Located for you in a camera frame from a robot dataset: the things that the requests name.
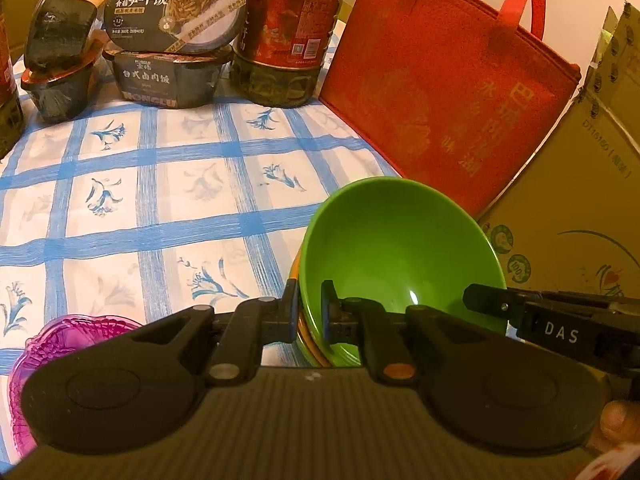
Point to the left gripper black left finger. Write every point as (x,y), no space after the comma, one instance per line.
(244,333)

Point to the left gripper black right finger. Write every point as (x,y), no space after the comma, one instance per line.
(366,324)

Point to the orange plastic bowl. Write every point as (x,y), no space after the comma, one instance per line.
(305,342)

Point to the small green plastic bowl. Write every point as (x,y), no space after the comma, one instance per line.
(397,242)

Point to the pink glass plate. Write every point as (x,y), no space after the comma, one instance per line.
(58,338)

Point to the person's right hand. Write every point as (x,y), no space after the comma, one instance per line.
(619,423)

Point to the large cardboard box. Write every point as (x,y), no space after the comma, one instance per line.
(570,221)

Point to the blue checked floral tablecloth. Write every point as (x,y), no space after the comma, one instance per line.
(137,211)

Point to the bottom instant rice box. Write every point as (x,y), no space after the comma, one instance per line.
(167,80)

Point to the instant rice box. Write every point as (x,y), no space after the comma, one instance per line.
(173,26)
(167,80)

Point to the red fabric tote bag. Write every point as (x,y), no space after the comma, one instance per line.
(456,94)

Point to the lower dark food cup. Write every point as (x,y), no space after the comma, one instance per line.
(64,94)

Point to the right cooking oil bottle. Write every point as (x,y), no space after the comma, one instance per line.
(280,52)

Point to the cooking oil bottle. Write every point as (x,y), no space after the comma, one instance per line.
(280,52)
(11,113)

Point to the top instant rice box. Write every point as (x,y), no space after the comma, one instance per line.
(173,26)

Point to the left cooking oil bottle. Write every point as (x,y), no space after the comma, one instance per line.
(11,113)

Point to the tilted dark food cup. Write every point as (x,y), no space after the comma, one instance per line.
(59,33)

